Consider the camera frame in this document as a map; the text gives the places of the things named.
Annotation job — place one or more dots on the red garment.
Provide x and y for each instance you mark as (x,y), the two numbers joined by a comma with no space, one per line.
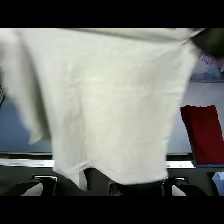
(205,133)

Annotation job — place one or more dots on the white T-shirt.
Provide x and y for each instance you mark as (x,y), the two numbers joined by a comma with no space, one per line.
(110,100)

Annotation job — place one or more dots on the light blue garment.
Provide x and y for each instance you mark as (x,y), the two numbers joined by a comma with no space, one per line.
(219,183)

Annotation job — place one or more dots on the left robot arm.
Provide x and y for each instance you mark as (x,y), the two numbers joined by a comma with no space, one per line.
(20,190)

